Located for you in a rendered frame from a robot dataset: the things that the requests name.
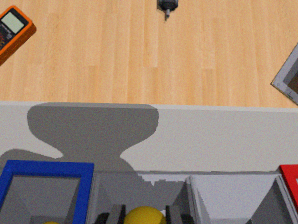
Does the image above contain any red rectangular frame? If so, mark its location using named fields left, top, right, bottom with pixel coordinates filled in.
left=279, top=165, right=298, bottom=213

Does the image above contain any orange digital multimeter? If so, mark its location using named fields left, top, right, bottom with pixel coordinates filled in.
left=0, top=5, right=36, bottom=66

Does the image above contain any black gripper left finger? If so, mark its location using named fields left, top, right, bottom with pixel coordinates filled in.
left=94, top=204, right=126, bottom=224

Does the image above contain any blue square frame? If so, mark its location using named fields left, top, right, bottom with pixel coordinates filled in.
left=0, top=160, right=94, bottom=224

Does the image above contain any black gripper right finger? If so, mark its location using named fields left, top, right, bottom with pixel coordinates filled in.
left=165, top=205, right=195, bottom=224

